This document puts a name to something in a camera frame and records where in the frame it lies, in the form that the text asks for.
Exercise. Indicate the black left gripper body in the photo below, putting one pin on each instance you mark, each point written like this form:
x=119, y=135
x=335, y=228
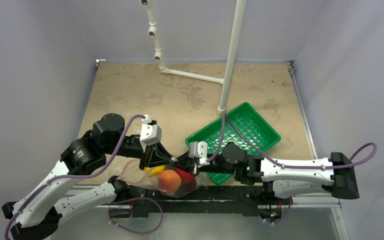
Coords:
x=137, y=151

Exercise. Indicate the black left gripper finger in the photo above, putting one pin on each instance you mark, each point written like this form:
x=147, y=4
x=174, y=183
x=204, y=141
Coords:
x=162, y=154
x=156, y=162

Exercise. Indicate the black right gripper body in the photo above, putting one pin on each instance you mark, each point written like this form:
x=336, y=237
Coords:
x=198, y=164

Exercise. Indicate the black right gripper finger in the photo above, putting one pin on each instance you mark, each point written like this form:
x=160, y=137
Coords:
x=185, y=166
x=181, y=158

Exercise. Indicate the yellow toy bell pepper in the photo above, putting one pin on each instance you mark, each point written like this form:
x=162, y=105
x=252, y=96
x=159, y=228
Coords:
x=151, y=172

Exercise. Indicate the red toy tomato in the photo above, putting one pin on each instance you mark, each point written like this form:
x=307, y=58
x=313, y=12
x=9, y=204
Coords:
x=187, y=179

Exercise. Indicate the clear zip top bag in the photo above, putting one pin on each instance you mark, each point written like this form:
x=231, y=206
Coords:
x=132, y=175

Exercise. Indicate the toy peach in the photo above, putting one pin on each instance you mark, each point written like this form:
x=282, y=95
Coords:
x=169, y=182

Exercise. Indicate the dark red toy apple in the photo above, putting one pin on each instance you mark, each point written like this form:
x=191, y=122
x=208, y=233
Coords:
x=186, y=188

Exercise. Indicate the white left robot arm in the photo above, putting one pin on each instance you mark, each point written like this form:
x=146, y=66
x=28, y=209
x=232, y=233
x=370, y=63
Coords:
x=38, y=215

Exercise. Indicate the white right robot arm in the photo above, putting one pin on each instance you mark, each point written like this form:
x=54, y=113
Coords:
x=281, y=178

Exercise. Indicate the green plastic tray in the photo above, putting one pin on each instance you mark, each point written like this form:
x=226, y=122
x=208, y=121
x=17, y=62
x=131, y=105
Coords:
x=248, y=123

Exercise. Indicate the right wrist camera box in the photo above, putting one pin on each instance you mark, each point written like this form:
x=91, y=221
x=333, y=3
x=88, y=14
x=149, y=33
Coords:
x=199, y=150

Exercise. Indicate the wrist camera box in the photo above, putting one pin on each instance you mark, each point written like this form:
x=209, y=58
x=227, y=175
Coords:
x=150, y=133
x=199, y=150

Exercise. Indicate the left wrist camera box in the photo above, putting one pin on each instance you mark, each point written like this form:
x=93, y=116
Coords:
x=150, y=133

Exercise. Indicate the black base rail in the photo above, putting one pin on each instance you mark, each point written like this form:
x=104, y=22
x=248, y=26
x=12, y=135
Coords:
x=249, y=201

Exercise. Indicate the white PVC pipe frame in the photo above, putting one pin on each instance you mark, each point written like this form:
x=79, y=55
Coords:
x=196, y=31

